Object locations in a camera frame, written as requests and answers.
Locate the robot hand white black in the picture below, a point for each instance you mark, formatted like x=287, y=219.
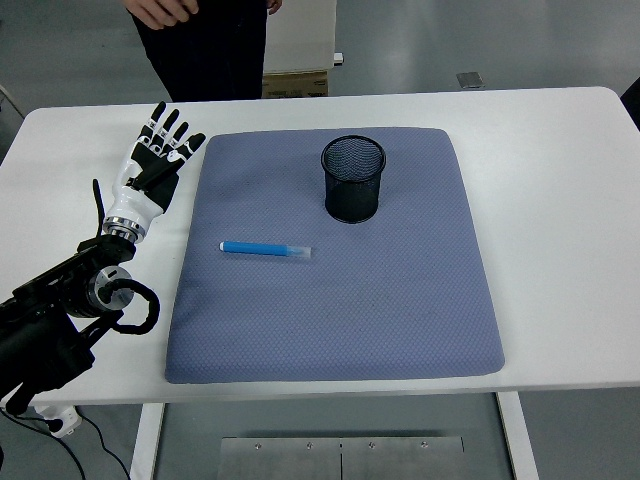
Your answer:
x=131, y=200

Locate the blue marker clear cap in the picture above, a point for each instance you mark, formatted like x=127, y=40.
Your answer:
x=260, y=248

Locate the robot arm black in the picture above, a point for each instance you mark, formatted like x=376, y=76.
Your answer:
x=45, y=325

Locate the person's hand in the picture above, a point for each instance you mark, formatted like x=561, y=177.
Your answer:
x=275, y=5
x=160, y=11

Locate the black mesh pen holder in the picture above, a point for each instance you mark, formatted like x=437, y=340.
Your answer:
x=352, y=197

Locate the person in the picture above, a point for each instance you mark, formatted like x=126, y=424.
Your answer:
x=210, y=55

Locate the cardboard box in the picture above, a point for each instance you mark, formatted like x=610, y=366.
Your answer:
x=295, y=85

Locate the white power strip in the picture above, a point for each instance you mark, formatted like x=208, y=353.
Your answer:
x=62, y=422

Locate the blue-grey textured mat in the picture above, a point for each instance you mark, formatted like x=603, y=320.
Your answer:
x=340, y=310

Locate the white cabinet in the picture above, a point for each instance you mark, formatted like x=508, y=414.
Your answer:
x=300, y=35

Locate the white table leg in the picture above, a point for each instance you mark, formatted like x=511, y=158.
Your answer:
x=146, y=445
x=517, y=440

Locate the grey metal plate with screws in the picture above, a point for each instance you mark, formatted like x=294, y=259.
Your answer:
x=300, y=460

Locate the small grey floor plate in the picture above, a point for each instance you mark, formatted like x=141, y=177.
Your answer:
x=470, y=80

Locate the dark object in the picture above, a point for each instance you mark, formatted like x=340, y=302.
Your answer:
x=631, y=102

